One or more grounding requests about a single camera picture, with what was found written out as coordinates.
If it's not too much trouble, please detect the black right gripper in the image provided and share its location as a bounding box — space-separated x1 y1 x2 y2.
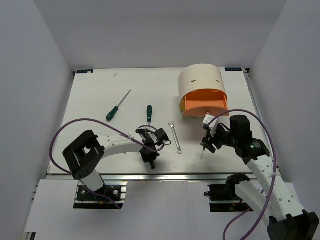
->
200 124 238 154

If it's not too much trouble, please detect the orange top drawer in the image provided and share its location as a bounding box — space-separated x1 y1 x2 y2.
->
181 89 228 117

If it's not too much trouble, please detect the yellow drawer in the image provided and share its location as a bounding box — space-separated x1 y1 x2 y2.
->
179 100 186 113

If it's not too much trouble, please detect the medium green screwdriver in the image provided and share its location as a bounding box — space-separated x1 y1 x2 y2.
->
146 105 153 125

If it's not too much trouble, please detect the large green screwdriver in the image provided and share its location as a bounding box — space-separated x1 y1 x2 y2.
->
105 89 132 122

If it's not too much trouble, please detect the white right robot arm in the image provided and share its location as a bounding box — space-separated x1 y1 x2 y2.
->
201 114 320 240

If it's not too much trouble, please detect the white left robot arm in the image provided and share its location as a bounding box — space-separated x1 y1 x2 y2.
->
62 128 170 200

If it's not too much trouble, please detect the silver combination wrench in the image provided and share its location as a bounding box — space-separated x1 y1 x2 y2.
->
168 121 183 154

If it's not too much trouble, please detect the cream cylindrical drawer cabinet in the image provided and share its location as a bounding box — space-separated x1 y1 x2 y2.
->
178 64 228 100

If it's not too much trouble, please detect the right blue logo sticker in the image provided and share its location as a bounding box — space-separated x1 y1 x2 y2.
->
224 67 243 72

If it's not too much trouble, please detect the blue logo sticker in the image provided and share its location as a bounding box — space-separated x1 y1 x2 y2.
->
76 69 94 74
224 67 243 72

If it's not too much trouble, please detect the left blue logo sticker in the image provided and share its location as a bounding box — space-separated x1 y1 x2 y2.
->
76 69 94 74

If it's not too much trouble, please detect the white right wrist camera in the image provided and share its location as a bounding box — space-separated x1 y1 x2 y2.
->
202 113 217 132

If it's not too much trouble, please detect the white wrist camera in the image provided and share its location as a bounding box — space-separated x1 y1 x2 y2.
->
135 128 159 145
202 113 217 132

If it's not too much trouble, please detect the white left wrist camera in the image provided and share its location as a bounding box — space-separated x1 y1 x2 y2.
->
135 128 159 145

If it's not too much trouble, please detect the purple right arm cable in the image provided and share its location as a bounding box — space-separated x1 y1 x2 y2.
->
206 109 278 240

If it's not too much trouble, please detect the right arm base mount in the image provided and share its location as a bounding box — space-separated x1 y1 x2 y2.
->
203 173 250 213

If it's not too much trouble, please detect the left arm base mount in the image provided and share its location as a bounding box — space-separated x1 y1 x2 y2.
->
73 183 127 210

